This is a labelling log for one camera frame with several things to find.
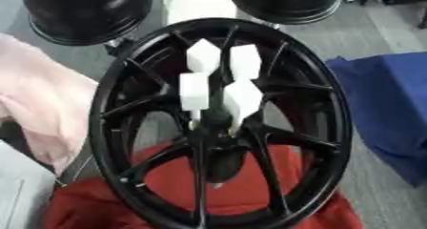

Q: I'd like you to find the black spoked wheel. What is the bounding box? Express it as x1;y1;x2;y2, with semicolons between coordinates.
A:
87;17;356;229

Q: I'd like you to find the white sheet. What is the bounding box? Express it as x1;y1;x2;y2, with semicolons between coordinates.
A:
161;0;239;27

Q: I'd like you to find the pink cloth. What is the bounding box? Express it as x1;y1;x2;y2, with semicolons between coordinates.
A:
0;32;100;177

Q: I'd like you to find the blue cloth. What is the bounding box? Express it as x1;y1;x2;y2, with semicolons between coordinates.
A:
323;51;427;187

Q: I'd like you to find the pale grey cloth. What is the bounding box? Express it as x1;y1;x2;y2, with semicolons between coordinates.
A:
0;140;59;229

